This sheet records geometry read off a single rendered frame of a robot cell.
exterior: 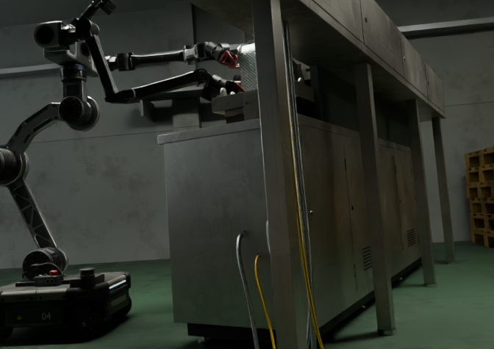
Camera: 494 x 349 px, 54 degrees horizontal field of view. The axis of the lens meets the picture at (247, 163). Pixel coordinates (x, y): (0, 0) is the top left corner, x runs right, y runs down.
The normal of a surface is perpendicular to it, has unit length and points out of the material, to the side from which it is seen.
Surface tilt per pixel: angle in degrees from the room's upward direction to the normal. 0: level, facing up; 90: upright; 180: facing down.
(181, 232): 90
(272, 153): 90
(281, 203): 90
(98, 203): 90
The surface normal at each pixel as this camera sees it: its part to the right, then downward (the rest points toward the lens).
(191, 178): -0.50, -0.04
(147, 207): -0.11, -0.07
